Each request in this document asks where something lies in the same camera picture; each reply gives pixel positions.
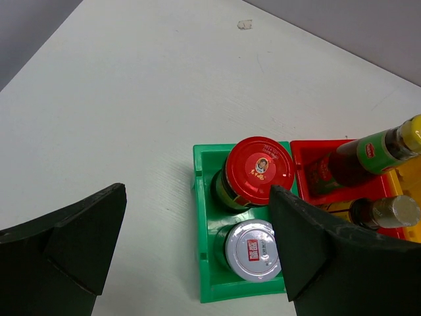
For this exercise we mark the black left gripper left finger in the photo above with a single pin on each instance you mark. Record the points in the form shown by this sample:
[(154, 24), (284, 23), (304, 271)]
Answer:
[(57, 264)]

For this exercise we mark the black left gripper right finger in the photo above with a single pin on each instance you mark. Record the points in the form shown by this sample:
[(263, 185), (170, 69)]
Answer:
[(333, 267)]

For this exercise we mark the small yellow label bottle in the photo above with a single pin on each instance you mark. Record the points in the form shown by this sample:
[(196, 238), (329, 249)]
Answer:
[(387, 212)]

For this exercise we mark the yellow cap sauce bottle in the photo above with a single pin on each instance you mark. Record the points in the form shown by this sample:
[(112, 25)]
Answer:
[(357, 162)]

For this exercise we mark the red cap dark sauce jar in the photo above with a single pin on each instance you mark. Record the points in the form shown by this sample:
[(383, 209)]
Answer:
[(251, 168)]

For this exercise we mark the red plastic bin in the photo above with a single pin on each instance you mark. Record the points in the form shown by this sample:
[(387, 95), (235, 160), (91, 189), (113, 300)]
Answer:
[(306, 152)]

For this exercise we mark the green plastic bin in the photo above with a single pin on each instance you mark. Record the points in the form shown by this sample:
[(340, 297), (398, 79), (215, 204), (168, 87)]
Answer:
[(217, 282)]

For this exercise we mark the yellow plastic bin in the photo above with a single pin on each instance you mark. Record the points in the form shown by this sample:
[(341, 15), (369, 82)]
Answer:
[(405, 180)]

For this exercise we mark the small white paper scrap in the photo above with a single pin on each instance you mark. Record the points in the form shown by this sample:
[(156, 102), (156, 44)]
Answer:
[(245, 24)]

